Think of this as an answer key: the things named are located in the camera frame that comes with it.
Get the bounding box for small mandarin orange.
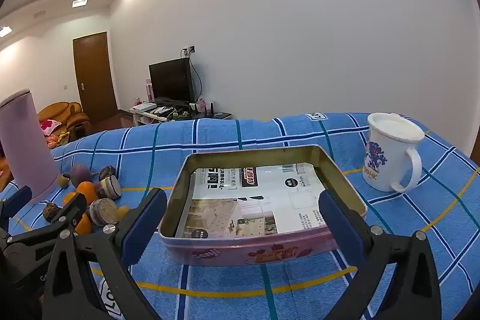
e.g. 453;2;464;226
63;192;77;206

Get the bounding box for orange fruit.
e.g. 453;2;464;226
76;181;98;205
75;213;93;235

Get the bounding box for round purple fruit with stem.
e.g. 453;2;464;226
69;163;92;188

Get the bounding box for cut purple yam slice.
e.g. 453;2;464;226
95;175;122;200

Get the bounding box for small tan round fruit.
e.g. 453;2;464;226
115;205;130;222

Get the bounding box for small brown wrinkled fruit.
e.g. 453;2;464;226
42;202;60;223

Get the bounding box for small olive round fruit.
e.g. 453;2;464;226
57;174;71;189

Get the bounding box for purple cylindrical container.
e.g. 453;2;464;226
0;89;59;202

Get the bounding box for orange leather sofa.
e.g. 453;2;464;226
37;101;91;136

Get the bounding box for pink floral cushion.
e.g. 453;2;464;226
40;119;62;137

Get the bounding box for blue plaid tablecloth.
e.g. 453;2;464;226
0;111;480;320

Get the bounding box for brown wooden door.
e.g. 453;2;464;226
72;32;118;124

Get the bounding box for white tv stand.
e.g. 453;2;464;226
128;102;233;126

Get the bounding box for pink metal tin box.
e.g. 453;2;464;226
159;145;367;266

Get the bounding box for black television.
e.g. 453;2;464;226
149;58;194;103

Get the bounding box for printed paper sheet in tin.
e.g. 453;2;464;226
175;163;326;240

